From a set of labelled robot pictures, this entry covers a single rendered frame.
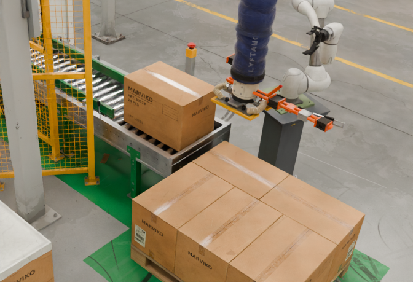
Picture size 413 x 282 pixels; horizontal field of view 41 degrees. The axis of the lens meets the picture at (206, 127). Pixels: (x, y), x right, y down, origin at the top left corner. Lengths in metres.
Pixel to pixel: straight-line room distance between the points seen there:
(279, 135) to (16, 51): 2.12
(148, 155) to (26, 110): 0.94
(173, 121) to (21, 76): 1.10
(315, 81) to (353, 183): 1.11
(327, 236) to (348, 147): 2.03
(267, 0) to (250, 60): 0.40
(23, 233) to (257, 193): 1.67
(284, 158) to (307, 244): 1.31
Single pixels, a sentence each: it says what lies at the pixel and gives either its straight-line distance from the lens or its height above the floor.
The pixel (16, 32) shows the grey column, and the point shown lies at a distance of 3.51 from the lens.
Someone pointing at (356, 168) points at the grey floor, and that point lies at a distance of 5.22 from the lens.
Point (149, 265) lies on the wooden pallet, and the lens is 3.93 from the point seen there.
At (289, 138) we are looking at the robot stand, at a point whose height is 0.47.
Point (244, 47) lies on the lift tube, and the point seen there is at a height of 1.52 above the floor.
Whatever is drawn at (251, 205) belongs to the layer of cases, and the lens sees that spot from 3.67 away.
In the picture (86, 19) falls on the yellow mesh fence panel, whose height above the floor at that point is 1.43.
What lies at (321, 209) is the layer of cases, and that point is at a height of 0.54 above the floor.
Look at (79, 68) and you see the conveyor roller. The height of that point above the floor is 0.55.
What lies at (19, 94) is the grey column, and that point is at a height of 1.10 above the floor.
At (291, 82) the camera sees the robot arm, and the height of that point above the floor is 0.98.
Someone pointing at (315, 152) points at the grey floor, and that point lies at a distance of 5.30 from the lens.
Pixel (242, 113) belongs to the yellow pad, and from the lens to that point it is 3.56.
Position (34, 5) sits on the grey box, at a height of 1.67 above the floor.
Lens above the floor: 2.90
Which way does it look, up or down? 33 degrees down
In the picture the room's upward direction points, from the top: 6 degrees clockwise
